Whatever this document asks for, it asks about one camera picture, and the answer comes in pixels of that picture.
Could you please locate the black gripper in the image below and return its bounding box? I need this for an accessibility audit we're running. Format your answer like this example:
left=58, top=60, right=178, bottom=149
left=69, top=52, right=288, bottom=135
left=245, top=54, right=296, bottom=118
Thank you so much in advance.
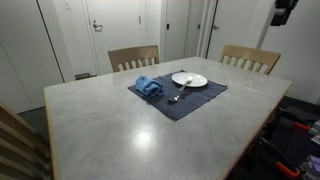
left=270, top=0, right=300, bottom=27

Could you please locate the silver utensil handle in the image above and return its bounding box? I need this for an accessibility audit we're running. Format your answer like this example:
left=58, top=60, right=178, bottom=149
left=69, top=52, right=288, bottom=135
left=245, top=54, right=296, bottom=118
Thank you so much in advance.
left=179, top=76, right=194, bottom=92

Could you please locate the white round plate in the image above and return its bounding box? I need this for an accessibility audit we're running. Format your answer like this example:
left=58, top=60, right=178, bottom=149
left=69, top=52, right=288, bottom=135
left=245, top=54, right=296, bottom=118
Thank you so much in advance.
left=171, top=71, right=209, bottom=89

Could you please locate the light wooden slatted chair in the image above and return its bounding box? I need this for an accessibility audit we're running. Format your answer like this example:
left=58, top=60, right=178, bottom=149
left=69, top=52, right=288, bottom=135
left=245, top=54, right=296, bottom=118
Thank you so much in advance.
left=107, top=44, right=161, bottom=74
left=218, top=44, right=282, bottom=76
left=0, top=101, right=55, bottom=180

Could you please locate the narrow white door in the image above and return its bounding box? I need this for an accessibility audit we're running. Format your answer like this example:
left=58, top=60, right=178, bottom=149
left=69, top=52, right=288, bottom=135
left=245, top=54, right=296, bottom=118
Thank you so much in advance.
left=164, top=0, right=193, bottom=63

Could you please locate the orange clamp grip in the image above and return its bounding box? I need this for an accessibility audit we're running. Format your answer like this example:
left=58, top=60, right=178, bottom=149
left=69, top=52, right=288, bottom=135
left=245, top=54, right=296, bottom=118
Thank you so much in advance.
left=274, top=161, right=301, bottom=179
left=293, top=121, right=312, bottom=132

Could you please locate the grey box stack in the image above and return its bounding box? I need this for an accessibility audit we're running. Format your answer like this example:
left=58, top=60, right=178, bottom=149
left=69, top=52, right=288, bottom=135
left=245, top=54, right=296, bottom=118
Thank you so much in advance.
left=307, top=119, right=320, bottom=146

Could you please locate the dark blue woven placemat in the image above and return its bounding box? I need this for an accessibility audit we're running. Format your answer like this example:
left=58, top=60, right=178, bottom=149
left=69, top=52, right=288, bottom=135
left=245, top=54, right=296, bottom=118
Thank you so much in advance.
left=127, top=69, right=229, bottom=122

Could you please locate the silver metal spoon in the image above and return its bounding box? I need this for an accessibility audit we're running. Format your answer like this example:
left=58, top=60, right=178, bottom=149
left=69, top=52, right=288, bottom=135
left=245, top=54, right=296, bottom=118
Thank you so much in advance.
left=166, top=92, right=193, bottom=103

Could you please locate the blue folded cloth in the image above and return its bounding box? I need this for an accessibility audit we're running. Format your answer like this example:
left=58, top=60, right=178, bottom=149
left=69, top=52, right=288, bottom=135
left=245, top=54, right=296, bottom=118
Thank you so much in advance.
left=134, top=75, right=165, bottom=98

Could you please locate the purple grey box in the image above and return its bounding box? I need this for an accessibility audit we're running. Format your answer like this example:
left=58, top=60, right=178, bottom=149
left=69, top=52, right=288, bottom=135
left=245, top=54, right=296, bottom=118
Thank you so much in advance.
left=299, top=154, right=320, bottom=180

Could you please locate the large white cabinet panel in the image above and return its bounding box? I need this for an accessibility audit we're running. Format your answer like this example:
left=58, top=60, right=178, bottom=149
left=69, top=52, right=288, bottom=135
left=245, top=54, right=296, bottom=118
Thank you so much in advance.
left=0, top=0, right=65, bottom=114

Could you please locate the black metal cart frame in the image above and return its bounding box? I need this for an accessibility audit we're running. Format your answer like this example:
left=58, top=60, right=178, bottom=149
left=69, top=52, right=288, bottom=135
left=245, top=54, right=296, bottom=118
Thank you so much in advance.
left=233, top=105, right=320, bottom=180

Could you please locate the white door with lever handle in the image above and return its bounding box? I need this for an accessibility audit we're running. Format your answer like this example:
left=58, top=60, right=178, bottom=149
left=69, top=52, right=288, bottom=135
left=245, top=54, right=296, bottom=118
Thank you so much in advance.
left=82, top=0, right=143, bottom=76

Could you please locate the silver lever door handle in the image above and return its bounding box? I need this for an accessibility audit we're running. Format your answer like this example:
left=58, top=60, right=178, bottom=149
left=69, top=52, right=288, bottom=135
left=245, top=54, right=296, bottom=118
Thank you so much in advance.
left=92, top=19, right=104, bottom=33

